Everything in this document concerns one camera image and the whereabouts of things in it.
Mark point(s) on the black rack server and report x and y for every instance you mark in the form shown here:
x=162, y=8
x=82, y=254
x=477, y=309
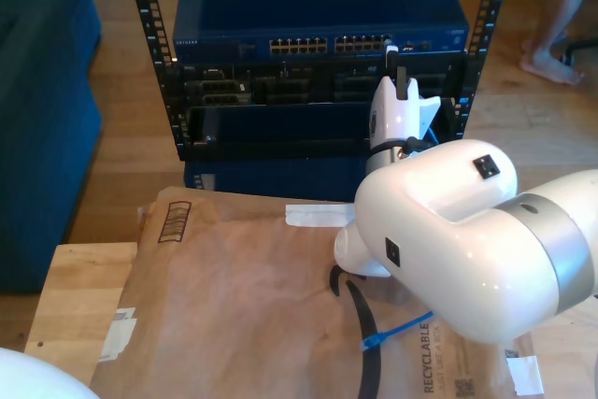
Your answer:
x=289, y=86

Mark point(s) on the black open rack tray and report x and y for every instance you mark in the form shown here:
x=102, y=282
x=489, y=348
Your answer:
x=280, y=146

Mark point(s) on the glossy blue base panel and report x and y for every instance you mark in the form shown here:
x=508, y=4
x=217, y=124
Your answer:
x=280, y=179

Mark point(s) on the person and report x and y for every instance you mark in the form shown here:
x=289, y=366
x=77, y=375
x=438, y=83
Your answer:
x=551, y=67

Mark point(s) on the black office chair base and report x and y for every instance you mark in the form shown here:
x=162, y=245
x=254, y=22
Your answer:
x=584, y=46

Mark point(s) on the brown paper mailer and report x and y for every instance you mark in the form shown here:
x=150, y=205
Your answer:
x=210, y=277

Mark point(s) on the blue sofa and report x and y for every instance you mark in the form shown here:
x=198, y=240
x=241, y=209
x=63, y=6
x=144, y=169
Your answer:
x=42, y=137

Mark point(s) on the black rack frame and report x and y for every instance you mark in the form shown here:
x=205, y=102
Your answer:
x=168, y=90

